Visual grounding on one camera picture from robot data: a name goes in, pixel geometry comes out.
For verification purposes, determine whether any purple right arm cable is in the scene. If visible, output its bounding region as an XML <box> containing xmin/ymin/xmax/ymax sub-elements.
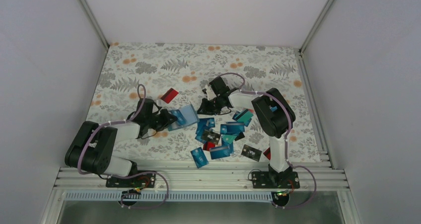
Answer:
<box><xmin>217</xmin><ymin>72</ymin><xmax>318</xmax><ymax>210</ymax></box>

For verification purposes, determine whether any red card upper left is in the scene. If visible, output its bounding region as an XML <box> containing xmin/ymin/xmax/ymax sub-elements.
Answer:
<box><xmin>160</xmin><ymin>88</ymin><xmax>179</xmax><ymax>104</ymax></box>

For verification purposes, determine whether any grey cable duct front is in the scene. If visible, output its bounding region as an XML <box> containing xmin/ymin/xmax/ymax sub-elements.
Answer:
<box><xmin>64</xmin><ymin>190</ymin><xmax>273</xmax><ymax>203</ymax></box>

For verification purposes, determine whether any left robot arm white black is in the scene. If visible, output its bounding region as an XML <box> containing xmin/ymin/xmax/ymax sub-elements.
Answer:
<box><xmin>65</xmin><ymin>98</ymin><xmax>177</xmax><ymax>187</ymax></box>

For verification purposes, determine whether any aluminium frame post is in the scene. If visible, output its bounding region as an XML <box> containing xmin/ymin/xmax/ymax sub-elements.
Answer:
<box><xmin>78</xmin><ymin>0</ymin><xmax>110</xmax><ymax>51</ymax></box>
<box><xmin>299</xmin><ymin>0</ymin><xmax>336</xmax><ymax>55</ymax></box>

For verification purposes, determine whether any aluminium frame post right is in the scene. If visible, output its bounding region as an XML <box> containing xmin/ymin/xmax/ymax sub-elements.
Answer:
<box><xmin>299</xmin><ymin>0</ymin><xmax>336</xmax><ymax>55</ymax></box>

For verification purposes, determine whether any black visa card right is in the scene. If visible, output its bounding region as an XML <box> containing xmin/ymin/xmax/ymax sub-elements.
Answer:
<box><xmin>241</xmin><ymin>145</ymin><xmax>262</xmax><ymax>162</ymax></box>

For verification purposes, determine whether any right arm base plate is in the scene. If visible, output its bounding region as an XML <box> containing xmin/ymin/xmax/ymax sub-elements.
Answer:
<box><xmin>250</xmin><ymin>171</ymin><xmax>300</xmax><ymax>189</ymax></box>

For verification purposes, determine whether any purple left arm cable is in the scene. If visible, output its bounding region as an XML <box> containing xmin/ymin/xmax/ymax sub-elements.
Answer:
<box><xmin>76</xmin><ymin>83</ymin><xmax>170</xmax><ymax>211</ymax></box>

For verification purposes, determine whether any teal leather card holder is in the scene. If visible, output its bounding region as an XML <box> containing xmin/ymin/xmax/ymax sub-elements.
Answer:
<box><xmin>168</xmin><ymin>104</ymin><xmax>199</xmax><ymax>131</ymax></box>

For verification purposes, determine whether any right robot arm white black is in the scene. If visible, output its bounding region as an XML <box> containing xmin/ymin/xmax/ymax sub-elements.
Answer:
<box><xmin>197</xmin><ymin>77</ymin><xmax>296</xmax><ymax>188</ymax></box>

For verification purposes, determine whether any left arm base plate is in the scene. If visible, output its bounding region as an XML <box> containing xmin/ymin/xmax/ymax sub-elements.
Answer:
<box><xmin>105</xmin><ymin>170</ymin><xmax>156</xmax><ymax>189</ymax></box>

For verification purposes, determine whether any aluminium rail base front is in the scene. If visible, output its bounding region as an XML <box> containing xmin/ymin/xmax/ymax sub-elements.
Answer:
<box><xmin>54</xmin><ymin>160</ymin><xmax>350</xmax><ymax>191</ymax></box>

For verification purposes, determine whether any aluminium frame post left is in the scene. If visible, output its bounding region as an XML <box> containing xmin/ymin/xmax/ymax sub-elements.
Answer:
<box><xmin>78</xmin><ymin>0</ymin><xmax>110</xmax><ymax>51</ymax></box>

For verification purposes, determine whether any teal card centre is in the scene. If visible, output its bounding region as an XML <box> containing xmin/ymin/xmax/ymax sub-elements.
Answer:
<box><xmin>221</xmin><ymin>134</ymin><xmax>237</xmax><ymax>146</ymax></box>

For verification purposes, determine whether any black visa card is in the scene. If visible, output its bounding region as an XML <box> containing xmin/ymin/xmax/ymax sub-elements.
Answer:
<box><xmin>241</xmin><ymin>145</ymin><xmax>262</xmax><ymax>162</ymax></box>
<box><xmin>201</xmin><ymin>130</ymin><xmax>221</xmax><ymax>144</ymax></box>

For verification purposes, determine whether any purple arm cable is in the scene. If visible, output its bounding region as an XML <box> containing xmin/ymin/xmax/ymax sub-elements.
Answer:
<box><xmin>76</xmin><ymin>83</ymin><xmax>170</xmax><ymax>211</ymax></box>
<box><xmin>217</xmin><ymin>72</ymin><xmax>318</xmax><ymax>210</ymax></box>

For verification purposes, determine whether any teal green card right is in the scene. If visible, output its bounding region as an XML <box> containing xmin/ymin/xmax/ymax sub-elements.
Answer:
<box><xmin>233</xmin><ymin>109</ymin><xmax>254</xmax><ymax>127</ymax></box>

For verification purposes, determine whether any red card black stripe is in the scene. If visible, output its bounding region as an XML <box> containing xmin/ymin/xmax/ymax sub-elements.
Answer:
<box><xmin>263</xmin><ymin>148</ymin><xmax>271</xmax><ymax>160</ymax></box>

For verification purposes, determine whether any floral patterned table mat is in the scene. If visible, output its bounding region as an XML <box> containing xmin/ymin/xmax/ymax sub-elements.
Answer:
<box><xmin>87</xmin><ymin>42</ymin><xmax>321</xmax><ymax>163</ymax></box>

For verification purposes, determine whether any black visa card centre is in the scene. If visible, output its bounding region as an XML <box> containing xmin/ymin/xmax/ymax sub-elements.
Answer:
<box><xmin>201</xmin><ymin>130</ymin><xmax>221</xmax><ymax>144</ymax></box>

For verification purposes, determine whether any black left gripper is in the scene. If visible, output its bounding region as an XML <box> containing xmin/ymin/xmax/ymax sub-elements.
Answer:
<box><xmin>146</xmin><ymin>109</ymin><xmax>177</xmax><ymax>132</ymax></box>

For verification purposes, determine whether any blue card middle right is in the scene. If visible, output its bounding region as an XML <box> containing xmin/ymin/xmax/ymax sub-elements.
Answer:
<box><xmin>220</xmin><ymin>122</ymin><xmax>245</xmax><ymax>135</ymax></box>

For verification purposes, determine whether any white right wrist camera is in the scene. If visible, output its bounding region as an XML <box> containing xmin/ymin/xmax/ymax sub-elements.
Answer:
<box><xmin>202</xmin><ymin>88</ymin><xmax>215</xmax><ymax>100</ymax></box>

